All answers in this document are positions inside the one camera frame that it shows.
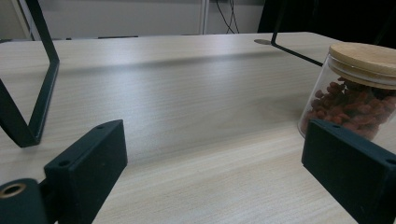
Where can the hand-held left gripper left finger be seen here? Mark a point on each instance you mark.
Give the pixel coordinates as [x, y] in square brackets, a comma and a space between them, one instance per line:
[87, 161]

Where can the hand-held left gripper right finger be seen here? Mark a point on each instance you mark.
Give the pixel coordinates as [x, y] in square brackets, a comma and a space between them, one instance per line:
[351, 168]

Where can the glass jar of red goji berries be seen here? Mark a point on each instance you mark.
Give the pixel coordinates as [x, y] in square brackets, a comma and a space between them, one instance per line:
[351, 105]

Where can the wooden jar lid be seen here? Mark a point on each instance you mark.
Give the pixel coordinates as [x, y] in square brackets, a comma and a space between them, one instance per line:
[364, 60]

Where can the black metal stand leg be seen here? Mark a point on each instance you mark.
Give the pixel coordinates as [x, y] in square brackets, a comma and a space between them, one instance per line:
[292, 51]

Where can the dark metal frame stand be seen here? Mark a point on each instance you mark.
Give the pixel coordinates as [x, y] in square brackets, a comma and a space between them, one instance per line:
[37, 93]

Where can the white vertical post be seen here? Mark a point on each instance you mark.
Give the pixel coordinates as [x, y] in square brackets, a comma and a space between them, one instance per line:
[204, 17]

